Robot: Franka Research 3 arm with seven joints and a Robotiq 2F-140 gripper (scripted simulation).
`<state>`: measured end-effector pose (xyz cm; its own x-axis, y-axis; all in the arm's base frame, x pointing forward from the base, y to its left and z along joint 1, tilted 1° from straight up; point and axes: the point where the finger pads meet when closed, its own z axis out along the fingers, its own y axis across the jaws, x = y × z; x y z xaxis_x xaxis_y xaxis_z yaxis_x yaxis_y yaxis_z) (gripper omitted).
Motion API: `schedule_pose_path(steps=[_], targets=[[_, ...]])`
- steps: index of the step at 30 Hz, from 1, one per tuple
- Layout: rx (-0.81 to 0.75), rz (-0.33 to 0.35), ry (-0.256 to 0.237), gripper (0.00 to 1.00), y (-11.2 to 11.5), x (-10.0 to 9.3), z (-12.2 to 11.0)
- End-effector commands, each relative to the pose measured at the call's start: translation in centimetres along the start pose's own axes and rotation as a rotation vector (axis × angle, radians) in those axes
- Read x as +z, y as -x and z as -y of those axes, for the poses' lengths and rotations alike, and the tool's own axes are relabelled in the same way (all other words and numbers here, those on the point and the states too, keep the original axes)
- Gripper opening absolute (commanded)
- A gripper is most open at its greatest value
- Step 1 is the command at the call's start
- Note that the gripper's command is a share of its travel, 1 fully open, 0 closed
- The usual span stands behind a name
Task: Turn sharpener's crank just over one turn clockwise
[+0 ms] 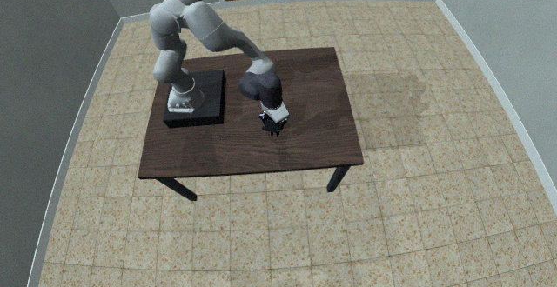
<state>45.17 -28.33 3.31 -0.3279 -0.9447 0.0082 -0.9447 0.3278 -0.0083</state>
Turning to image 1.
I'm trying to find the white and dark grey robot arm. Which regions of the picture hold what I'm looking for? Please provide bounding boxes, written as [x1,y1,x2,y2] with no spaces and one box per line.
[149,0,289,132]

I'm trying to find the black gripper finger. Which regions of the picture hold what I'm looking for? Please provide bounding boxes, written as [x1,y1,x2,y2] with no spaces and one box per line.
[276,118,287,137]
[259,113,267,125]

